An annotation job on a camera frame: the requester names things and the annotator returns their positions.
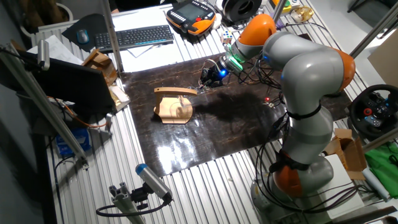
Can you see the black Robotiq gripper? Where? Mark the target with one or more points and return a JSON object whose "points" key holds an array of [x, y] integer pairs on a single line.
{"points": [[214, 77]]}

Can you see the clear glass cup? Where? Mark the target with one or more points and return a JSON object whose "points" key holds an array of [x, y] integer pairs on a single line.
{"points": [[186, 104]]}

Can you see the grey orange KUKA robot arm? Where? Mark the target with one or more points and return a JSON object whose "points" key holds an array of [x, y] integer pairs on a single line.
{"points": [[308, 77]]}

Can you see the wooden cup rack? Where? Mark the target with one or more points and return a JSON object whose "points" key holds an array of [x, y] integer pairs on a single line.
{"points": [[171, 113]]}

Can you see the dark marble pattern mat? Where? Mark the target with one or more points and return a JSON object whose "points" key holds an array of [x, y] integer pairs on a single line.
{"points": [[217, 140]]}

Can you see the white paper sheet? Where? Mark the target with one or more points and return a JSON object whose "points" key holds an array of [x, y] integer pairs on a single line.
{"points": [[155, 63]]}

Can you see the Rubik's cube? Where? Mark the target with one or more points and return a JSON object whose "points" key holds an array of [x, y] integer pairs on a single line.
{"points": [[227, 36]]}

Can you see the small board red light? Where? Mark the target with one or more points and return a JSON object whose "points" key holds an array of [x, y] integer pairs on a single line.
{"points": [[269, 102]]}

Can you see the white rounded object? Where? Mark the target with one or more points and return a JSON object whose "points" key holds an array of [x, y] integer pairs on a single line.
{"points": [[217, 21]]}

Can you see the orange black teach pendant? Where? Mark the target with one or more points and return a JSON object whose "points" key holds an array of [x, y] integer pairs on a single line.
{"points": [[189, 12]]}

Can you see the black filament spool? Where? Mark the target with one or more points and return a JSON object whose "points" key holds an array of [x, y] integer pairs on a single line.
{"points": [[242, 9]]}

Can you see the black computer keyboard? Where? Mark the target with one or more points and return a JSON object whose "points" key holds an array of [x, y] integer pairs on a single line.
{"points": [[133, 37]]}

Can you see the silver metal pole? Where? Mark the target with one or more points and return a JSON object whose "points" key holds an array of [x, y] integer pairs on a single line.
{"points": [[373, 29], [279, 9], [381, 140]]}

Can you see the small wooden box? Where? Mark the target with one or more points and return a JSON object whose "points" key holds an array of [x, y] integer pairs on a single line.
{"points": [[99, 63]]}

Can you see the yellow button box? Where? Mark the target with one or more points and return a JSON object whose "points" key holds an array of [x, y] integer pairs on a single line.
{"points": [[286, 4]]}

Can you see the clear yellowish plastic object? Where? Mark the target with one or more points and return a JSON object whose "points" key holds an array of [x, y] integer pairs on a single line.
{"points": [[302, 14]]}

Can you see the black mouse pad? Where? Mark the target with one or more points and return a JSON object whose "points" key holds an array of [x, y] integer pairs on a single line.
{"points": [[93, 25]]}

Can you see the blue grey computer mouse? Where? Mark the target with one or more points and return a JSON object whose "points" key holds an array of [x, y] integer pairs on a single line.
{"points": [[82, 36]]}

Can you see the black flat monitor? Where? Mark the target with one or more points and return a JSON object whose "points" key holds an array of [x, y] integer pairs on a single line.
{"points": [[68, 84]]}

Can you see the blue packet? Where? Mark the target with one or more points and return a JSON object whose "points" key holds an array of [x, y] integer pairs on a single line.
{"points": [[74, 141]]}

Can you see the brown cardboard box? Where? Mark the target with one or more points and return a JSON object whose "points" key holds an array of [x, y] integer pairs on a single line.
{"points": [[345, 152]]}

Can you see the white paper stack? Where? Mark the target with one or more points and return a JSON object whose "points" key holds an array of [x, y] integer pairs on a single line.
{"points": [[56, 48]]}

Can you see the white round bin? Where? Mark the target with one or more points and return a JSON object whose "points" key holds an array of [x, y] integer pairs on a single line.
{"points": [[66, 9]]}

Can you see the white base platform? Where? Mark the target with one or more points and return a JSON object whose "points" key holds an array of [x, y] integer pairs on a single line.
{"points": [[342, 189]]}

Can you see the black gaming steering wheel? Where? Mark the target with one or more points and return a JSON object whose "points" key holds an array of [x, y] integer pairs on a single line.
{"points": [[376, 110]]}

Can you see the beige cardboard board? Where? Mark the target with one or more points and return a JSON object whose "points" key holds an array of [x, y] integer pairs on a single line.
{"points": [[385, 59]]}

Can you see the white tube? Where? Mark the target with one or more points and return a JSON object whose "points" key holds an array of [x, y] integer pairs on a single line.
{"points": [[374, 183]]}

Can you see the green cloth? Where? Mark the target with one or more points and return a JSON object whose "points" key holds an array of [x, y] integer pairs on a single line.
{"points": [[384, 168]]}

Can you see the silver camera blue end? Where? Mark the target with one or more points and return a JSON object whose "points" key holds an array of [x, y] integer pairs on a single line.
{"points": [[152, 180]]}

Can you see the silver aluminium frame post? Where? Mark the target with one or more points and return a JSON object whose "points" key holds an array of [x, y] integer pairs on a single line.
{"points": [[112, 34]]}

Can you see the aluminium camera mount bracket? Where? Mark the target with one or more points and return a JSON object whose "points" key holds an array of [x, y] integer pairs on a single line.
{"points": [[124, 202]]}

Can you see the silver aluminium frame beam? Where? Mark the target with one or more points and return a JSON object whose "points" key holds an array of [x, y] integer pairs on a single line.
{"points": [[46, 105]]}

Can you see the silver depth camera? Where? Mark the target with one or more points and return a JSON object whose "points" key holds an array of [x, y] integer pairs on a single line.
{"points": [[43, 54]]}

